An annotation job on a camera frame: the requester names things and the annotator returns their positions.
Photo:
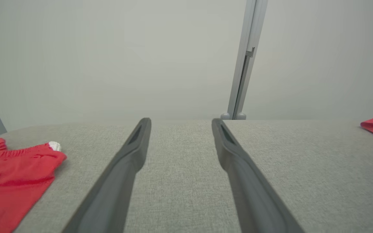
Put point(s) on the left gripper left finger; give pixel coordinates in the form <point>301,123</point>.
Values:
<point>115,191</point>

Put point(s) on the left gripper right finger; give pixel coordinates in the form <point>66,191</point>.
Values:
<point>254,197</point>

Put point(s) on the red garment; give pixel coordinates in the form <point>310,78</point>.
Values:
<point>8,184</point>

